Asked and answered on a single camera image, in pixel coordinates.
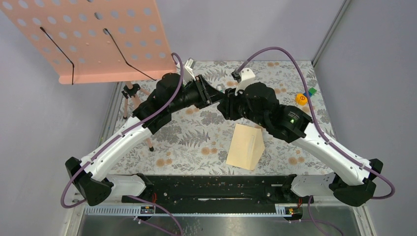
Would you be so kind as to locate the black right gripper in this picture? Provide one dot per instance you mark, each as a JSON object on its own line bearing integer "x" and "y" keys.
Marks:
{"x": 226, "y": 107}

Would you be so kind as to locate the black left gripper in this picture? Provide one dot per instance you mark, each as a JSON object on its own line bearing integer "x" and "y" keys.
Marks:
{"x": 208, "y": 95}

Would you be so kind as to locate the cream envelope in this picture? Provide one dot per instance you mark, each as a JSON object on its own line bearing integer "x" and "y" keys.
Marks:
{"x": 246, "y": 148}

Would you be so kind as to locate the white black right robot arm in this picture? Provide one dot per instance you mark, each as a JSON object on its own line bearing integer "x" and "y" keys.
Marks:
{"x": 349, "y": 183}

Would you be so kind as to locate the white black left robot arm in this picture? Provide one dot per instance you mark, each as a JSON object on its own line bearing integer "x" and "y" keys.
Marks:
{"x": 90, "y": 174}

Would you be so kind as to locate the yellow blue green toy blocks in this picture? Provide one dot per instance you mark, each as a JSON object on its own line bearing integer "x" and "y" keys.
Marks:
{"x": 301, "y": 98}

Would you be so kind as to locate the floral patterned table mat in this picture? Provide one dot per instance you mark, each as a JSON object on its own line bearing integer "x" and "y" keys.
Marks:
{"x": 197, "y": 142}

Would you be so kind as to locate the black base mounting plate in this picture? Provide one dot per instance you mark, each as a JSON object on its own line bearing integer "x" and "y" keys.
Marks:
{"x": 209, "y": 196}

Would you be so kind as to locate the pink tripod music stand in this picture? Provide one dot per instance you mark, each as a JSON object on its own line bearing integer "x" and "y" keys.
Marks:
{"x": 59, "y": 60}

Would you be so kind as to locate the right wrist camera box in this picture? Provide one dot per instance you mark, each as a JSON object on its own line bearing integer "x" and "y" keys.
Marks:
{"x": 244, "y": 77}

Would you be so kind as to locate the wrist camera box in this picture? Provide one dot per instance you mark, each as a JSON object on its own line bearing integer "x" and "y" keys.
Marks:
{"x": 244, "y": 77}
{"x": 188, "y": 74}

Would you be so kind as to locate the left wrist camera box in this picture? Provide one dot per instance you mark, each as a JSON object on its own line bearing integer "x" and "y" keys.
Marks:
{"x": 188, "y": 74}

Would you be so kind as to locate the aluminium frame rail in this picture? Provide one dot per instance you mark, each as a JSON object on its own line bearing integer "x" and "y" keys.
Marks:
{"x": 320, "y": 217}

